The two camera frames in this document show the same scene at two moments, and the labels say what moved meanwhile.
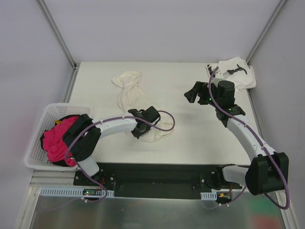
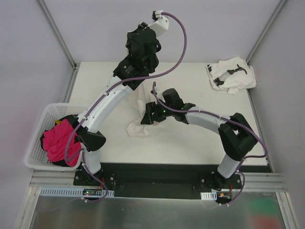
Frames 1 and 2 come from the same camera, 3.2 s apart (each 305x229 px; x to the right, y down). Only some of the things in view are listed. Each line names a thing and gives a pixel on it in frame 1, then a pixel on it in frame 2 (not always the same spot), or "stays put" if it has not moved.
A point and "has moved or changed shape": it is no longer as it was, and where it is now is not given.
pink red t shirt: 55,144 stays put
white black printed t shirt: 235,70 stays put
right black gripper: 202,93 to 154,112
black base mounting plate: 181,181 stays put
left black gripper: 136,112 to 145,27
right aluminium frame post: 272,19 stays put
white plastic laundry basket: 36,157 stays put
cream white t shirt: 131,96 has moved or changed shape
